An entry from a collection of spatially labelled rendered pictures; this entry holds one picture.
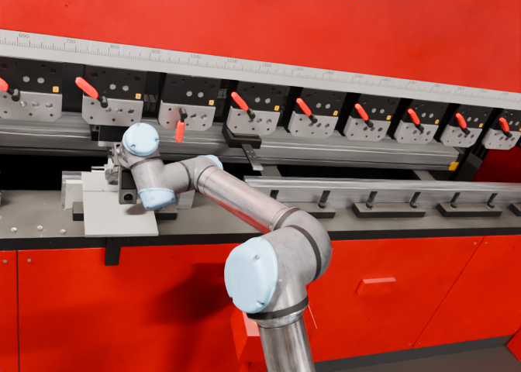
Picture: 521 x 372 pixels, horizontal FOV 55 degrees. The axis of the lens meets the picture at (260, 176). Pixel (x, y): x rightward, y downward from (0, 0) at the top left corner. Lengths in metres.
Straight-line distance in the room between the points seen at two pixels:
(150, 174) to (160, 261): 0.50
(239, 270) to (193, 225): 0.71
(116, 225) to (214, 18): 0.58
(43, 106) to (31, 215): 0.34
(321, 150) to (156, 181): 0.99
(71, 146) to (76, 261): 0.40
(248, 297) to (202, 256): 0.76
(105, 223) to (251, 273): 0.58
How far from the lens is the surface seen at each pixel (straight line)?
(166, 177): 1.16
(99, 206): 1.39
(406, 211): 1.96
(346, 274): 1.95
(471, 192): 2.19
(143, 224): 1.35
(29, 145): 1.75
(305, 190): 1.73
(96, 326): 1.78
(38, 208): 1.58
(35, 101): 1.36
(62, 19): 1.28
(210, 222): 1.60
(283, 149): 1.92
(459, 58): 1.73
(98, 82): 1.34
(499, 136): 2.04
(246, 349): 1.49
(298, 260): 0.89
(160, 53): 1.32
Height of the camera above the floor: 1.88
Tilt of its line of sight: 32 degrees down
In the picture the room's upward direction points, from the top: 17 degrees clockwise
